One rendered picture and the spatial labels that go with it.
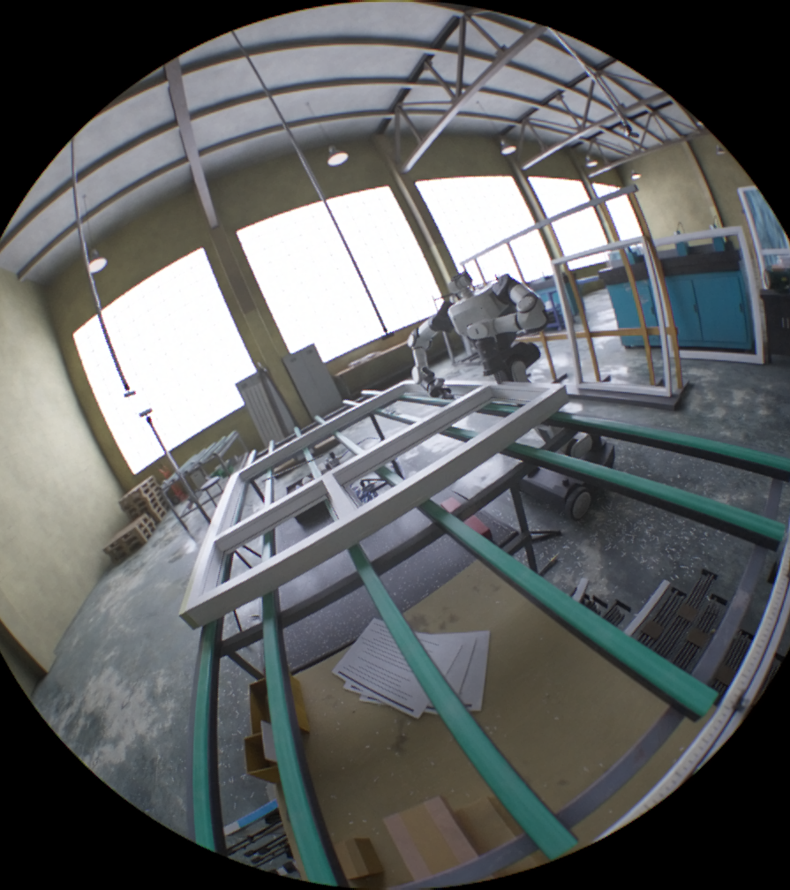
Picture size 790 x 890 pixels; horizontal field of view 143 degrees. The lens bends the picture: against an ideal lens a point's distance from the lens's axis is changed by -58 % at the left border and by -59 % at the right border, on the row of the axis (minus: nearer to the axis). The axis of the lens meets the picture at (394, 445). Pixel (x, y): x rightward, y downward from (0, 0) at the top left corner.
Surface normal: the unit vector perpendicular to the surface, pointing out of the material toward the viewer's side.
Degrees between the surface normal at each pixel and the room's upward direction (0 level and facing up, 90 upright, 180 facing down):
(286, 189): 90
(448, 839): 0
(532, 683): 0
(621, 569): 0
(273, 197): 90
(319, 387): 90
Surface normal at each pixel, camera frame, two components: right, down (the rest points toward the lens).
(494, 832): -0.40, -0.86
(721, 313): -0.84, 0.48
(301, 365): 0.36, 0.18
